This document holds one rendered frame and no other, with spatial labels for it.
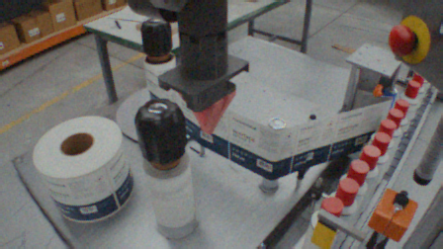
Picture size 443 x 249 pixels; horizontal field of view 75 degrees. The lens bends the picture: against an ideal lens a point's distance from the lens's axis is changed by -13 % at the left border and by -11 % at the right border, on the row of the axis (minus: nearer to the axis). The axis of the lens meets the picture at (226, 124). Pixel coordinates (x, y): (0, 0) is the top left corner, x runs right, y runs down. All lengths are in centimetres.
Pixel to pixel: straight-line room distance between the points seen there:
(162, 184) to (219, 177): 26
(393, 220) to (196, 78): 27
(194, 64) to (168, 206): 32
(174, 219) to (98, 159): 19
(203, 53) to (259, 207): 46
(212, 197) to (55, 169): 35
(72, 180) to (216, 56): 41
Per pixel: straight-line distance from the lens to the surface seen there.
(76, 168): 68
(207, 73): 37
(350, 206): 56
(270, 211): 74
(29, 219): 91
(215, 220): 72
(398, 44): 42
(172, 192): 59
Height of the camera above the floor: 147
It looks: 38 degrees down
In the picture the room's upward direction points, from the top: straight up
